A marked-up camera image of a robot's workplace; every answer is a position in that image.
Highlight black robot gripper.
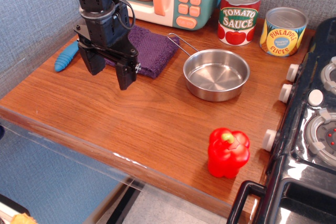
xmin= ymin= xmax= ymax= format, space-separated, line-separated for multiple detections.
xmin=74 ymin=2 xmax=139 ymax=90

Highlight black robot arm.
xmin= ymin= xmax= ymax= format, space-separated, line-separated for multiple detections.
xmin=74 ymin=0 xmax=141 ymax=90

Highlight red toy bell pepper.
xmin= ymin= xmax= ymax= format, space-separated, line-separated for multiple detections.
xmin=207 ymin=127 xmax=250 ymax=178

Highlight purple folded towel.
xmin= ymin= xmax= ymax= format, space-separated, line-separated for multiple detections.
xmin=104 ymin=25 xmax=181 ymax=79

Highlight small steel pan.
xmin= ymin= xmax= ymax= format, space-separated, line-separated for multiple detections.
xmin=166 ymin=33 xmax=251 ymax=103

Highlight tomato sauce can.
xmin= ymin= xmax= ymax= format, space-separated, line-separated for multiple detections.
xmin=217 ymin=0 xmax=261 ymax=46

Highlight pineapple slices can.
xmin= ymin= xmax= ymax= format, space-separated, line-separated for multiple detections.
xmin=259 ymin=7 xmax=308 ymax=57

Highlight black toy stove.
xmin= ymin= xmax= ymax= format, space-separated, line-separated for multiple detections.
xmin=227 ymin=18 xmax=335 ymax=223

